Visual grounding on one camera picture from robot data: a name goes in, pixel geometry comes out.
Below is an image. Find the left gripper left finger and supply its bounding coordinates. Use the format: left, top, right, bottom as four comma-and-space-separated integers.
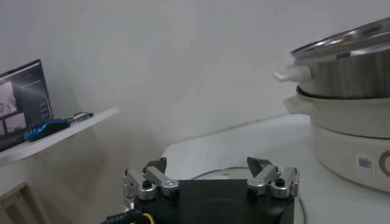
122, 156, 181, 208

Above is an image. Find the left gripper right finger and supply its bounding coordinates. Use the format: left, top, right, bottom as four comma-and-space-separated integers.
246, 156, 301, 200

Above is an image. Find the glass lid with white handle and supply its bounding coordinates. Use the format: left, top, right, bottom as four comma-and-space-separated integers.
189, 166, 307, 224

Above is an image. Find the stainless steel steamer basket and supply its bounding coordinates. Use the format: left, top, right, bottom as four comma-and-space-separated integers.
273, 16, 390, 100

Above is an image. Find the small black device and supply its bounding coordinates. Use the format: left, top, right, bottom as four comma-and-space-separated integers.
65, 111, 94, 124

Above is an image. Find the white electric cooker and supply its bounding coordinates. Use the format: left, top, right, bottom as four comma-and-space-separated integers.
282, 86, 390, 194

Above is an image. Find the white side table with mouse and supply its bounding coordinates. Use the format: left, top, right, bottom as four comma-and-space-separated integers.
0, 107, 120, 224

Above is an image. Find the blue computer mouse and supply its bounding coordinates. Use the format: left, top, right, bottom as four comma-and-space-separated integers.
23, 119, 71, 142

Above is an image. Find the laptop screen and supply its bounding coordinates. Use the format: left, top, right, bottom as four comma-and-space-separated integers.
0, 59, 54, 152

